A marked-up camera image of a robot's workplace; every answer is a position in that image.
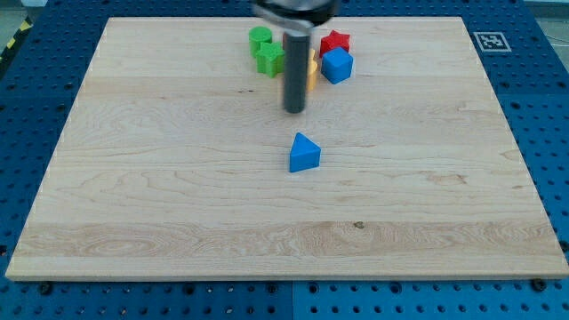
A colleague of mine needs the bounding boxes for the blue triangle block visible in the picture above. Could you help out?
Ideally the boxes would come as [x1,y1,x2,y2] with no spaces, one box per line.
[289,132,321,172]

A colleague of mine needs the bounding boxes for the blue cube block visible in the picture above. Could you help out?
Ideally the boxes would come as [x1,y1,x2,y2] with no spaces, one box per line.
[321,47,354,84]

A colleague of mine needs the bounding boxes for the yellow block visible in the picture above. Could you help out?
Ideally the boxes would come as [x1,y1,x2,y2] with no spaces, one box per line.
[307,48,318,92]

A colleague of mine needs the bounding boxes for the green star block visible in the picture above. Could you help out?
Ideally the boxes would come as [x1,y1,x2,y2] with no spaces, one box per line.
[255,42,285,78]

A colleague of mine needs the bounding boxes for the light wooden board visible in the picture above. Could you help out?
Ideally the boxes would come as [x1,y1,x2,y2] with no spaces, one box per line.
[6,17,568,282]

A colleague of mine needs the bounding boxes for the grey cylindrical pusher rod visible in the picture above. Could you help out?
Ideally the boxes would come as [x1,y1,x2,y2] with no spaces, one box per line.
[283,30,310,114]

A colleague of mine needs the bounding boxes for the green cylinder block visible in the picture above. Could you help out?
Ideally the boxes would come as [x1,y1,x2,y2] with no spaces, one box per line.
[248,26,272,58]

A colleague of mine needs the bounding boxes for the red star block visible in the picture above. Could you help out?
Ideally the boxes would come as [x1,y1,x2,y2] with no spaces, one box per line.
[319,29,350,58]

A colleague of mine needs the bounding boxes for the fiducial marker tag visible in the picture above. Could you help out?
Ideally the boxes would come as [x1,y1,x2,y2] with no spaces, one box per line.
[474,31,511,52]

